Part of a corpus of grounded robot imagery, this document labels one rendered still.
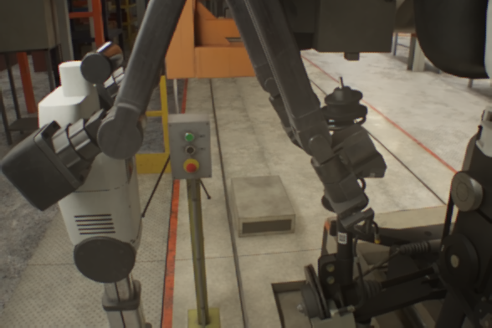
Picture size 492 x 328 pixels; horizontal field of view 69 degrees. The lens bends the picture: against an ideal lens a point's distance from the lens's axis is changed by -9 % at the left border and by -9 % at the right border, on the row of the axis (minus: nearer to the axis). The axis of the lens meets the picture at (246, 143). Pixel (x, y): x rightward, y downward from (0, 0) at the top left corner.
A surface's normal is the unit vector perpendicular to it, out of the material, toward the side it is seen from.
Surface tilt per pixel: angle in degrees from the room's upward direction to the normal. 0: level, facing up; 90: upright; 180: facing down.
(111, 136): 90
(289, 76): 91
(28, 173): 90
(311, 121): 89
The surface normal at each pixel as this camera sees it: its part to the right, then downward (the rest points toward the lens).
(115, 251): 0.14, 0.39
